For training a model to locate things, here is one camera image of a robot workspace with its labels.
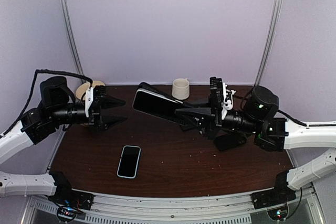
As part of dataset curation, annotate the right aluminium corner post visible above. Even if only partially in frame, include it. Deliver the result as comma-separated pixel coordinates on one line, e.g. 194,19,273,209
254,0,283,86

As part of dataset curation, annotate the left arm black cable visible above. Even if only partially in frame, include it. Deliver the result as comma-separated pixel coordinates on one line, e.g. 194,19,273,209
0,69,94,138

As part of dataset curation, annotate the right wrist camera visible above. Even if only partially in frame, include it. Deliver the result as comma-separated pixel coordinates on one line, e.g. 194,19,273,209
209,77,236,120

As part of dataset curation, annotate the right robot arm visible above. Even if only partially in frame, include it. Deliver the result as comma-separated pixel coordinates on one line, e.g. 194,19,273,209
175,86,335,204

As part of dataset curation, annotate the beige ceramic plate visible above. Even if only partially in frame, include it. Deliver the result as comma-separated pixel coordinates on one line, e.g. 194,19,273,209
75,80,106,100

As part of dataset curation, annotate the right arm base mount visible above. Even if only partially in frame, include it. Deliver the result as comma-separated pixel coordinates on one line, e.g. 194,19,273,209
251,187,296,209

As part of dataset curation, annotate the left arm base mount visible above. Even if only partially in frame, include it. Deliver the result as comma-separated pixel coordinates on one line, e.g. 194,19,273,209
48,190,94,210

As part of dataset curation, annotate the left aluminium corner post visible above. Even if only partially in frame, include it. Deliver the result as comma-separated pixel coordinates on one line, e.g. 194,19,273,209
60,0,84,75

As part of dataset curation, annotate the black phone case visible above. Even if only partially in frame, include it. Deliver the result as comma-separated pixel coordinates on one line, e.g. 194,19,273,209
138,82,183,103
214,133,247,151

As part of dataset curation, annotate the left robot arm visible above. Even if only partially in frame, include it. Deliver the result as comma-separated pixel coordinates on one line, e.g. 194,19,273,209
1,72,126,205

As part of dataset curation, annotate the cream textured mug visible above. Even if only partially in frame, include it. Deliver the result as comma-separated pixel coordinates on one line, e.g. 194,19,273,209
172,78,190,100

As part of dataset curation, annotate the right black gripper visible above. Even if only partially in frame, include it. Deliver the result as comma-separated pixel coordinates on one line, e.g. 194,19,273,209
175,93,260,141

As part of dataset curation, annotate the black phone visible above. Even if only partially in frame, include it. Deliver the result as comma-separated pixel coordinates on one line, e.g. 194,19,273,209
133,88,188,125

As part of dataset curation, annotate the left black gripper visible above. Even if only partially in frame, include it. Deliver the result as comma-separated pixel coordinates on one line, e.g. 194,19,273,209
49,92,127,134

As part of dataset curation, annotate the aluminium corner post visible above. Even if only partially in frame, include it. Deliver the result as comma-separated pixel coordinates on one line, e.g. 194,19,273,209
254,0,283,86
60,0,84,75

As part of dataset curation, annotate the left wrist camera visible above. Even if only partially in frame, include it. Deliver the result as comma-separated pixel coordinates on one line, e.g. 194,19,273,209
85,86,107,118

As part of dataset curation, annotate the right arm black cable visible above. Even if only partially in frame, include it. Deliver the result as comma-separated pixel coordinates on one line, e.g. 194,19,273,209
277,110,336,127

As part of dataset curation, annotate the phone in light-blue case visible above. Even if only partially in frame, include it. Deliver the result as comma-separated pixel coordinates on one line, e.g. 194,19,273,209
117,145,141,179

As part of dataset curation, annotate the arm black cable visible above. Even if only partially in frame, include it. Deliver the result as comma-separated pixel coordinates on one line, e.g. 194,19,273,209
0,69,94,138
277,110,336,127

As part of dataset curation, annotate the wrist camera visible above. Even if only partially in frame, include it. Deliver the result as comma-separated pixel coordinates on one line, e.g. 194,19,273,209
209,77,236,120
85,86,107,118

